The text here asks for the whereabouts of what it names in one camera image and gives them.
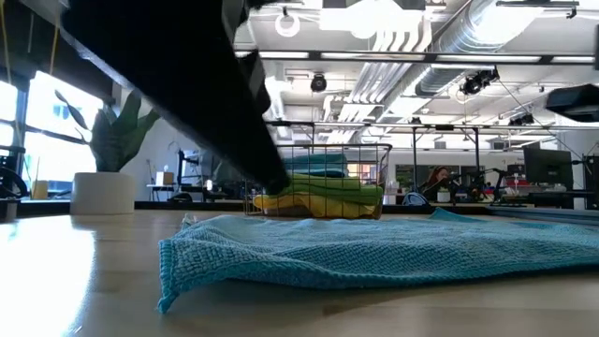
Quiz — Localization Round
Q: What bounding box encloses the black ceiling camera cluster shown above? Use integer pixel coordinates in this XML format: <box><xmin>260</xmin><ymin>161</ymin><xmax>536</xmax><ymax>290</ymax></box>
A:
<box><xmin>460</xmin><ymin>67</ymin><xmax>501</xmax><ymax>96</ymax></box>

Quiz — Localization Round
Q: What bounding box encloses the black equipment box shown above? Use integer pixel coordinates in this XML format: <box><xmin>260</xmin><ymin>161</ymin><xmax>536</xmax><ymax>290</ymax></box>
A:
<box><xmin>583</xmin><ymin>154</ymin><xmax>599</xmax><ymax>210</ymax></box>

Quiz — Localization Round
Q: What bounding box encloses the teal microfiber towel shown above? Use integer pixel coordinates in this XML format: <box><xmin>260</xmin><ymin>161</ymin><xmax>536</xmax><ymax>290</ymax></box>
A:
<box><xmin>282</xmin><ymin>153</ymin><xmax>350</xmax><ymax>180</ymax></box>
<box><xmin>156</xmin><ymin>206</ymin><xmax>599</xmax><ymax>315</ymax></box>

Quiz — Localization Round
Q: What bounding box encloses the dark computer monitor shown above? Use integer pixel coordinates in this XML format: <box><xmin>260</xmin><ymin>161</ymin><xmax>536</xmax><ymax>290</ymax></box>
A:
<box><xmin>522</xmin><ymin>147</ymin><xmax>575</xmax><ymax>191</ymax></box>

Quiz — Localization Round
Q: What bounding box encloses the silver ventilation duct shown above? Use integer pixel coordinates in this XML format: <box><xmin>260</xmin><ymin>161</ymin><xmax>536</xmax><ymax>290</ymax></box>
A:
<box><xmin>414</xmin><ymin>0</ymin><xmax>544</xmax><ymax>97</ymax></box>

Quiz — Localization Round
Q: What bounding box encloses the white hanging ring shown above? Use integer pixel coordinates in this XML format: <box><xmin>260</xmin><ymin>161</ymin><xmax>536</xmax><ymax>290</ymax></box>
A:
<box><xmin>273</xmin><ymin>11</ymin><xmax>301</xmax><ymax>38</ymax></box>

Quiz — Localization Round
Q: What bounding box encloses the long ceiling light bar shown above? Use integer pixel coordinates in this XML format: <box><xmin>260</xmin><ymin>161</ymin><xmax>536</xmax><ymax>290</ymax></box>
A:
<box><xmin>232</xmin><ymin>48</ymin><xmax>599</xmax><ymax>66</ymax></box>

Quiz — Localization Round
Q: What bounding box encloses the copper wire basket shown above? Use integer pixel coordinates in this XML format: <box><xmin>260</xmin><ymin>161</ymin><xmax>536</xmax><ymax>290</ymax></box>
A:
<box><xmin>241</xmin><ymin>142</ymin><xmax>393</xmax><ymax>221</ymax></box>

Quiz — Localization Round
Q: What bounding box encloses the monitor on black arm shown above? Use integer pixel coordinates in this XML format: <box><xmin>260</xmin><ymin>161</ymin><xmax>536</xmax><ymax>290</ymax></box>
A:
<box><xmin>176</xmin><ymin>147</ymin><xmax>211</xmax><ymax>188</ymax></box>

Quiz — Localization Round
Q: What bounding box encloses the person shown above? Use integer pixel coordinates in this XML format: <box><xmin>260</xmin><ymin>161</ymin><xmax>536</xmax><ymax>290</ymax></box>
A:
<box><xmin>422</xmin><ymin>165</ymin><xmax>454</xmax><ymax>202</ymax></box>

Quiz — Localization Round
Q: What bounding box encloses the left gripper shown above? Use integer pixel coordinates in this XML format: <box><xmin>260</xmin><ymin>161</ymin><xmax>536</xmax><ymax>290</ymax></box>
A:
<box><xmin>59</xmin><ymin>0</ymin><xmax>292</xmax><ymax>196</ymax></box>

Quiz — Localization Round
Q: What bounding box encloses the yellow microfiber towel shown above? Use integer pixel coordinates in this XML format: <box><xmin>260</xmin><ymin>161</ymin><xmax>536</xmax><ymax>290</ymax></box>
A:
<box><xmin>252</xmin><ymin>192</ymin><xmax>381</xmax><ymax>220</ymax></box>

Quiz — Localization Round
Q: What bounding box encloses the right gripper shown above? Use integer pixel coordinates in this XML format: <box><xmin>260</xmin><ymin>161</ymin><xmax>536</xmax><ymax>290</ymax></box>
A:
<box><xmin>545</xmin><ymin>82</ymin><xmax>599</xmax><ymax>125</ymax></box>

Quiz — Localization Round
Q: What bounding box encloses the dark office desk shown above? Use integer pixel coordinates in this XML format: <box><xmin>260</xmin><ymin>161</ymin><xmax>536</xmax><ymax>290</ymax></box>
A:
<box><xmin>465</xmin><ymin>184</ymin><xmax>599</xmax><ymax>210</ymax></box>

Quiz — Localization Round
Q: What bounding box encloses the potted snake plant white pot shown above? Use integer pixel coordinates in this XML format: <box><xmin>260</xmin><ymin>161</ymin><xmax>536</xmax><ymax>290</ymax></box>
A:
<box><xmin>53</xmin><ymin>88</ymin><xmax>163</xmax><ymax>217</ymax></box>

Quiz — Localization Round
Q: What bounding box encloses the black ceiling device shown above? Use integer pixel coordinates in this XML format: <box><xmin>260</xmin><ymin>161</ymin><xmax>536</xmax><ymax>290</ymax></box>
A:
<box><xmin>508</xmin><ymin>111</ymin><xmax>535</xmax><ymax>126</ymax></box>

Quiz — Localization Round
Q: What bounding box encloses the bright window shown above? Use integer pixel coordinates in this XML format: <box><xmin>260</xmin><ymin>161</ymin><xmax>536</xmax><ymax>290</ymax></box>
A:
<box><xmin>0</xmin><ymin>69</ymin><xmax>107</xmax><ymax>188</ymax></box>

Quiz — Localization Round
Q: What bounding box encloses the light green towel white label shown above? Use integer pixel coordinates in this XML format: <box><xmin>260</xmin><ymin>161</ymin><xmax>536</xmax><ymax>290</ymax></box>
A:
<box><xmin>273</xmin><ymin>183</ymin><xmax>385</xmax><ymax>207</ymax></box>

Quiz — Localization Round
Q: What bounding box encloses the blue and white helmet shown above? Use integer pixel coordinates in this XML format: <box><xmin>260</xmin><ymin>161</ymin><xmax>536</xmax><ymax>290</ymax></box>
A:
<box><xmin>402</xmin><ymin>191</ymin><xmax>428</xmax><ymax>208</ymax></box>

